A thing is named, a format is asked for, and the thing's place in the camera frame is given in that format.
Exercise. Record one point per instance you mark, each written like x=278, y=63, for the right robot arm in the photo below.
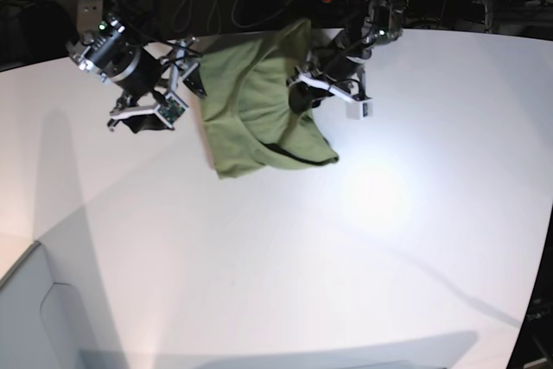
x=91, y=12

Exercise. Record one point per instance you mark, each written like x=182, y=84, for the green T-shirt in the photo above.
x=246, y=116

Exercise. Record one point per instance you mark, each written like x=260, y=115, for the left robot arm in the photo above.
x=373, y=23

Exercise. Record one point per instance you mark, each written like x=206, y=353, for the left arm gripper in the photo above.
x=317, y=80

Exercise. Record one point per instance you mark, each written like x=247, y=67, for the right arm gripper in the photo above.
x=149, y=98

